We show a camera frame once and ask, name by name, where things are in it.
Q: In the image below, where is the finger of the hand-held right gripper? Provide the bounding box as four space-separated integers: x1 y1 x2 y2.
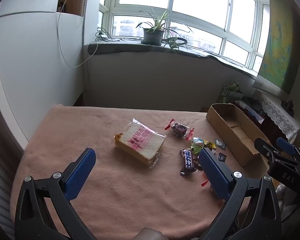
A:
276 137 300 167
254 137 300 171

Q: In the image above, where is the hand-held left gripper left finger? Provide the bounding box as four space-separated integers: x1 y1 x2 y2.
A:
14 147 98 240

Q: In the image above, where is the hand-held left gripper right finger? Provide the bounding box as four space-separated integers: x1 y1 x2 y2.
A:
198 147 282 240

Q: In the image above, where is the brown chocolate bar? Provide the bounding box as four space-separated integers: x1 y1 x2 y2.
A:
180 148 198 176

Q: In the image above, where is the cardboard box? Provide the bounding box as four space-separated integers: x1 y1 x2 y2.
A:
206 103 270 167

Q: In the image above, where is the packaged sliced bread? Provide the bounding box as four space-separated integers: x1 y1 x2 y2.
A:
114 118 167 169

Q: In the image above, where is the white lace cloth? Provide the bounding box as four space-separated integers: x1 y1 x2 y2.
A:
259 90 300 138

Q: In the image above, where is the brown figurine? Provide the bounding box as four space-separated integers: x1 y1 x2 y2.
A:
281 100 294 115

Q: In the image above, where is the green gift bag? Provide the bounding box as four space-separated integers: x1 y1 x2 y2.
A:
219 82 243 104

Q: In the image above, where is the white radiator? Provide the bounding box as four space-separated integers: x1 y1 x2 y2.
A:
0 152 20 233

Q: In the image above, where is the potted spider plant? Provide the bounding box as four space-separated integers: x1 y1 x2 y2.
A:
136 7 194 57

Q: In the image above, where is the wall map poster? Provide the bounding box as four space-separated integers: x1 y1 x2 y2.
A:
252 0 299 98

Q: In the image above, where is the white cable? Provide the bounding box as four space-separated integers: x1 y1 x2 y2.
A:
56 0 99 68

